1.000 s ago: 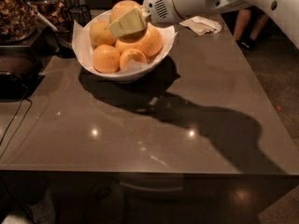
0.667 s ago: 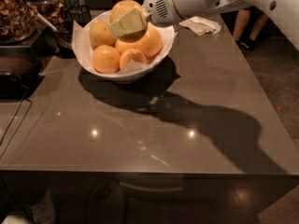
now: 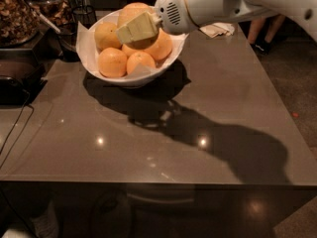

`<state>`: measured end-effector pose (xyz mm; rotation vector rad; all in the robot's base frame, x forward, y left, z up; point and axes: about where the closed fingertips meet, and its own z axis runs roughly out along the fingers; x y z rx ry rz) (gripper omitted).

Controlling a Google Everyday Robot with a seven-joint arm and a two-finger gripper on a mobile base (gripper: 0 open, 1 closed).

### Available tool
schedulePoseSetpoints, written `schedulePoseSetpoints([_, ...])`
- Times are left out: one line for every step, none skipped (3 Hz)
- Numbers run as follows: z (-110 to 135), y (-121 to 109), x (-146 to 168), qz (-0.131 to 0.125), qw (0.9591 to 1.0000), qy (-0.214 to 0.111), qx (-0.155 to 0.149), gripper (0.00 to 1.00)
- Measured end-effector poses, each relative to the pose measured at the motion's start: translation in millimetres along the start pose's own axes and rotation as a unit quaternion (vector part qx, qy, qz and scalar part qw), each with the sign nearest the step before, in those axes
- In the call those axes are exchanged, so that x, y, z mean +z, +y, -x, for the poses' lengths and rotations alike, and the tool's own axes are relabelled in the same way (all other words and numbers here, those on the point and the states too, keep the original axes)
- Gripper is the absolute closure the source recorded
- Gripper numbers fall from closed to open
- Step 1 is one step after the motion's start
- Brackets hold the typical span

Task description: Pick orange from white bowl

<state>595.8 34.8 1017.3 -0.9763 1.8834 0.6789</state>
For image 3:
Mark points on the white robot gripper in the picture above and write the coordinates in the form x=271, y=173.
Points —
x=172, y=13

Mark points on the orange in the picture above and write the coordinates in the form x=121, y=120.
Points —
x=161, y=48
x=112, y=63
x=139, y=58
x=105, y=36
x=129, y=12

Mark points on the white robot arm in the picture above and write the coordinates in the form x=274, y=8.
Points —
x=205, y=12

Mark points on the white ceramic bowl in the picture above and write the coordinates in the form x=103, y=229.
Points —
x=138, y=80

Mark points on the folded paper napkins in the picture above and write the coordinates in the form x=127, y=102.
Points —
x=218, y=29

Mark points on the dark glass cup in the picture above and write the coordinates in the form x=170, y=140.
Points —
x=67, y=41

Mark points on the person standing in background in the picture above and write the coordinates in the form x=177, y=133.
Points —
x=262, y=32

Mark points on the large glass snack jar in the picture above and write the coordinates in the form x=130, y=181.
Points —
x=18, y=23

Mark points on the black appliance on left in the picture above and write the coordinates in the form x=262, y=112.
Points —
x=21, y=76

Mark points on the black wire cup holder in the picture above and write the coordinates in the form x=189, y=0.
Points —
x=85, y=15

